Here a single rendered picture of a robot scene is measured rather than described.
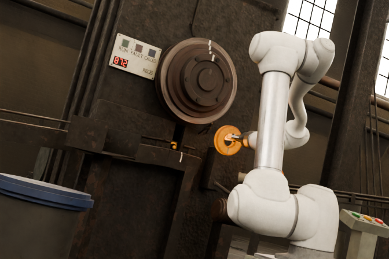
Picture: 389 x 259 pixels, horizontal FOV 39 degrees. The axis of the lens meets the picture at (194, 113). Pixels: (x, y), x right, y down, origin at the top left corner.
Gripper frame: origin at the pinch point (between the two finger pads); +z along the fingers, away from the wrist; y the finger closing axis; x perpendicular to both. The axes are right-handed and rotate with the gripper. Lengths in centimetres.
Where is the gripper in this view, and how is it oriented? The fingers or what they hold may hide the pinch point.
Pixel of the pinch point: (228, 137)
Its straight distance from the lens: 285.1
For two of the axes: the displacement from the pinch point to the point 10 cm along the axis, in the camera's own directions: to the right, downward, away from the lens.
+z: -4.4, -0.3, 9.0
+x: 2.7, -9.6, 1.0
